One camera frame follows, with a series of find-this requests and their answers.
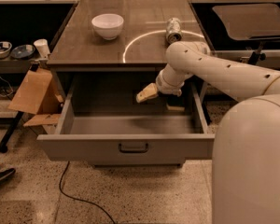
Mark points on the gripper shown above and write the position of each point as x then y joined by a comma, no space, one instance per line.
165,85

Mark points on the green and yellow sponge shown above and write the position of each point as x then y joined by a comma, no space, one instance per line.
175,103

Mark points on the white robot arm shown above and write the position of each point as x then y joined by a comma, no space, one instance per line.
246,152

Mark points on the open grey top drawer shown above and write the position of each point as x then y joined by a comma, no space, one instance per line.
94,122

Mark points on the grey cabinet with brown top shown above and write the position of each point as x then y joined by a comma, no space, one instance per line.
136,56

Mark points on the crushed drink can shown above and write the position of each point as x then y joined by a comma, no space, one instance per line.
173,30

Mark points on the white ceramic bowl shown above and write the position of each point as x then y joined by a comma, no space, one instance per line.
108,26

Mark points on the brown cardboard box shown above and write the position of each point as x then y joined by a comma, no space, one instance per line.
38,95

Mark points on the white paper cup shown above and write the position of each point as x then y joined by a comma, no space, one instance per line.
42,47

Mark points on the grey tray on stand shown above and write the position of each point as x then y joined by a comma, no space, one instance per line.
250,21

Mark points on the dark blue plate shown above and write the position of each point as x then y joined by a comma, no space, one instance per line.
23,52

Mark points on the grey left side shelf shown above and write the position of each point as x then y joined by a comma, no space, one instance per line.
8,66

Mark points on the blue patterned bowl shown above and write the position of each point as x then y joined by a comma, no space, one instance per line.
5,49

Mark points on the black tripod stand leg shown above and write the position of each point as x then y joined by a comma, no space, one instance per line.
9,132

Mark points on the dark sneaker shoe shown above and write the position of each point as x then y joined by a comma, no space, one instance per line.
0,176

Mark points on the black drawer handle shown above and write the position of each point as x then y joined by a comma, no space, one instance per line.
133,148

